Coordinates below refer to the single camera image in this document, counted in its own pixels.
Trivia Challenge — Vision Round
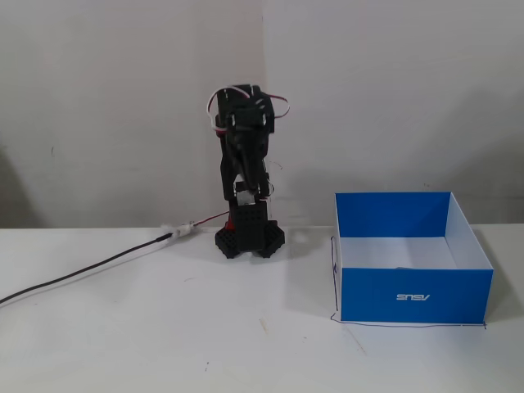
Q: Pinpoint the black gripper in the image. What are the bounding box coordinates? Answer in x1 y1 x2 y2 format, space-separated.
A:
219 102 276 202

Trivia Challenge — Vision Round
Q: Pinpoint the gray block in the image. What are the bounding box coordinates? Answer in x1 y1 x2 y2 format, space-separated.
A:
233 182 258 208

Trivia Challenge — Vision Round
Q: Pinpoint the blue and white cardboard box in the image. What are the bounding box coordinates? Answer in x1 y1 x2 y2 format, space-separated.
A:
329 191 495 325

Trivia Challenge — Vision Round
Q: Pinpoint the red power wire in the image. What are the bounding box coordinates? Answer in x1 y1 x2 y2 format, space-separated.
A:
192 210 232 228

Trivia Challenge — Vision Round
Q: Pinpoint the white and red servo wire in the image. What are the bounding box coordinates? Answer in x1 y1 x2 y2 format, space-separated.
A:
205 84 293 134

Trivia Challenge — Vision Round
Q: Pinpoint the white cable connector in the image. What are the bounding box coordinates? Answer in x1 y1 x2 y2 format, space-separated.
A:
169 220 198 241

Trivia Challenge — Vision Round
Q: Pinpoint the black power cable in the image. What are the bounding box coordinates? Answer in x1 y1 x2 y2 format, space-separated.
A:
0 233 175 308

